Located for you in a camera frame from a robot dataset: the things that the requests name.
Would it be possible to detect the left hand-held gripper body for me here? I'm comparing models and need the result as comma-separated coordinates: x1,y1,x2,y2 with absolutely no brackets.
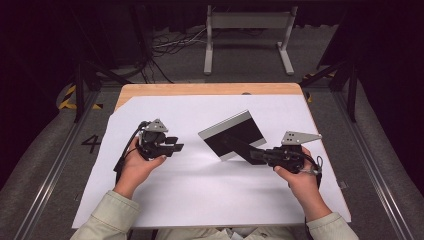
137,118,170,161

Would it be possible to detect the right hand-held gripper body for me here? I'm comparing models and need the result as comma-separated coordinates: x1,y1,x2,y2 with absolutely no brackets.
266,130,323,175

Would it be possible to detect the black and white envelope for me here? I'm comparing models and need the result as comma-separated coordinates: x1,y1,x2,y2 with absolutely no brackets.
197,109,268,166

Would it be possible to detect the person's left hand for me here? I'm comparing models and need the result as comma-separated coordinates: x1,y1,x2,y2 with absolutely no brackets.
119,136,167,185

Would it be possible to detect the person's right hand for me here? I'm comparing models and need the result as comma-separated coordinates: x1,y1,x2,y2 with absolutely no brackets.
273,146,326,211

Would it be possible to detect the white paper sheet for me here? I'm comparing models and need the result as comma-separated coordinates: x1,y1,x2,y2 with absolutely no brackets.
72,94,352,230

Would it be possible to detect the black metal stand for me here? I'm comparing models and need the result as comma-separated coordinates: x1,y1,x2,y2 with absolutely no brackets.
71,58,134,124
299,59,360,123

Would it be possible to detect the person's torso clothing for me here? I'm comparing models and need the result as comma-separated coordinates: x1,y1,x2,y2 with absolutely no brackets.
154,226,309,240

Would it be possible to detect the yellow black hazard tape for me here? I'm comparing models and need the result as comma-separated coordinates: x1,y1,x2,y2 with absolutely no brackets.
58,84,103,111

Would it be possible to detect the white metal stand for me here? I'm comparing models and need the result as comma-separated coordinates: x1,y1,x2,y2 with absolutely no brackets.
203,4,299,76

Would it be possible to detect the silver metal ring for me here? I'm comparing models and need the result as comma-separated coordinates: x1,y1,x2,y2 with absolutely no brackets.
299,155,324,176

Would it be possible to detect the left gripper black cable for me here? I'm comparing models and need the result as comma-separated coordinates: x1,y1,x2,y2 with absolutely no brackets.
113,120,151,184

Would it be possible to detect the aluminium floor rail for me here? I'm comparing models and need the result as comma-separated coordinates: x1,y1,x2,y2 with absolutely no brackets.
12,89,102,240
332,89,417,240

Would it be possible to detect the bundle of floor cables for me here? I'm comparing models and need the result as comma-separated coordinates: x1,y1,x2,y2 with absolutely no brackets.
139,27,208,84

